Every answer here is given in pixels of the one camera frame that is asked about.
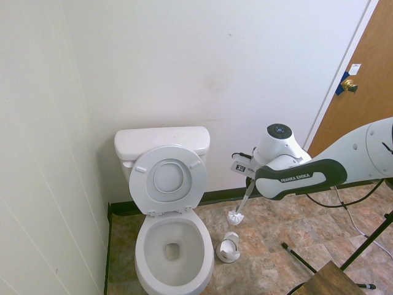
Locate long black baseboard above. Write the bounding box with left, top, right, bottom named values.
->
left=107, top=179, right=381, bottom=216

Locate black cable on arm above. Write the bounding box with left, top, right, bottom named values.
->
left=305, top=116, right=393, bottom=208

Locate short black baseboard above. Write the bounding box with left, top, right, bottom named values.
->
left=103, top=211, right=112, bottom=295

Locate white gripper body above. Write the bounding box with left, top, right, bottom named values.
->
left=247, top=147, right=259, bottom=179

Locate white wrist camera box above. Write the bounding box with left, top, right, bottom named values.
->
left=230, top=152, right=253, bottom=176

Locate dark wooden table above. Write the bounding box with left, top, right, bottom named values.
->
left=306, top=260, right=364, bottom=295

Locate white toilet bowl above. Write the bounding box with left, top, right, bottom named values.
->
left=134, top=208, right=215, bottom=295

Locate white toilet brush holder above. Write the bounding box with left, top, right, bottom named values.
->
left=214, top=232, right=241, bottom=264

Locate white toilet seat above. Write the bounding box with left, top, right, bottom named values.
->
left=128, top=144, right=209, bottom=218

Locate white toilet seat lid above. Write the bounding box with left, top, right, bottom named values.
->
left=153, top=161, right=185, bottom=194

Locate white toilet tank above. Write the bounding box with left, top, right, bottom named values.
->
left=118, top=150, right=208, bottom=186

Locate white toilet tank lid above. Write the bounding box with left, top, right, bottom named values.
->
left=114, top=126, right=211, bottom=160

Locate blue tape strip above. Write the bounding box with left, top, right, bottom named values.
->
left=335, top=70, right=352, bottom=96

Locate thin black tripod leg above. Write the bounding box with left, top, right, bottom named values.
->
left=340, top=210, right=393, bottom=272

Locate white toilet brush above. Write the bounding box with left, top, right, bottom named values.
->
left=227, top=178, right=255, bottom=226

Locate black floor cable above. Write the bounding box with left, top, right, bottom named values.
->
left=288, top=281, right=308, bottom=295

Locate brass door knob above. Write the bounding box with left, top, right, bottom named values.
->
left=341, top=77, right=359, bottom=93

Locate white floor cable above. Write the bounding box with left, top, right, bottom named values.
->
left=333, top=184, right=393, bottom=258

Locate brown wooden door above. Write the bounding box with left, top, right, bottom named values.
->
left=308, top=0, right=393, bottom=157

